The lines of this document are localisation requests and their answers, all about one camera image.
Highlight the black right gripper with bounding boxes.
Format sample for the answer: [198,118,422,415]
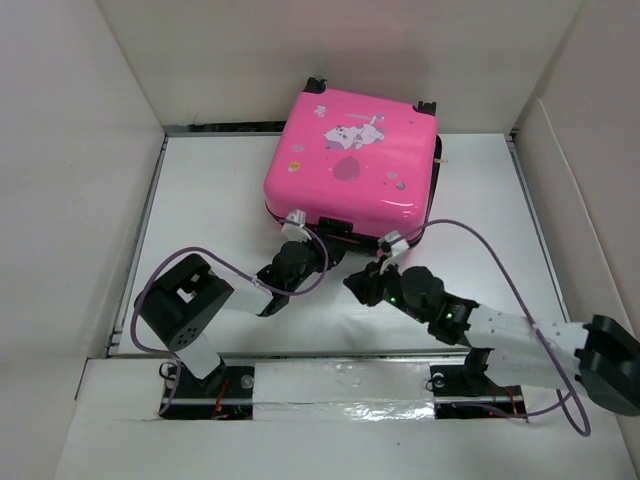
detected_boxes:
[344,253,429,324]

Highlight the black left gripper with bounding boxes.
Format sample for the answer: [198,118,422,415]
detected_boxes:
[285,229,346,294]

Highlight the pink hard-shell suitcase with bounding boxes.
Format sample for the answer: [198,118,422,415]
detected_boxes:
[264,77,442,255]

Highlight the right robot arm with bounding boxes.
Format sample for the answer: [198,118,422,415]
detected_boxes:
[343,262,639,417]

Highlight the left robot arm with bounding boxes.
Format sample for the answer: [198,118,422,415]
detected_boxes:
[134,239,345,397]

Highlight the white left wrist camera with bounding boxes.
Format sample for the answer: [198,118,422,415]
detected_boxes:
[281,209,311,242]

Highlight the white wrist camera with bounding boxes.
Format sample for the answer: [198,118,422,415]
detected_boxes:
[378,231,409,274]
[281,209,311,242]

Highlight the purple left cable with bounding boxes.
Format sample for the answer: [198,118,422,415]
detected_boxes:
[129,214,330,416]

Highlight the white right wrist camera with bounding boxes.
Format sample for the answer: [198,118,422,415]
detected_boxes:
[378,231,409,274]

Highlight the white foam block rail cover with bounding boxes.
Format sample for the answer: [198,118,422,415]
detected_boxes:
[252,360,435,422]

